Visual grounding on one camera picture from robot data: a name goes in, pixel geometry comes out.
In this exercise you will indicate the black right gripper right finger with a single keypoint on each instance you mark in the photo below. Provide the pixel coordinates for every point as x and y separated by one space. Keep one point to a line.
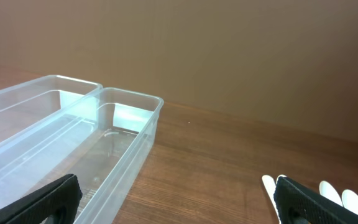
299 204

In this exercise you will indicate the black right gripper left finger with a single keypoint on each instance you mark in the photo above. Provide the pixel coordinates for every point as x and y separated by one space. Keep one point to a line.
56 202

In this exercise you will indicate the white plastic spoon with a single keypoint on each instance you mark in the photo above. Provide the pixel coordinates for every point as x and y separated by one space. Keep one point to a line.
350 200
328 191

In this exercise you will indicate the right clear plastic container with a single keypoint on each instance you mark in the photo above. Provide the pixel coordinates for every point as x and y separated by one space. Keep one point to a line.
103 138

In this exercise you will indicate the clear plastic container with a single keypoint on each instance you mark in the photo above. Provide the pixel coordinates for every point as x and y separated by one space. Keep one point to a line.
103 138
26 104

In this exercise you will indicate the left clear plastic container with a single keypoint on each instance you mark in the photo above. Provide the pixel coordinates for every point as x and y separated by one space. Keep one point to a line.
26 104

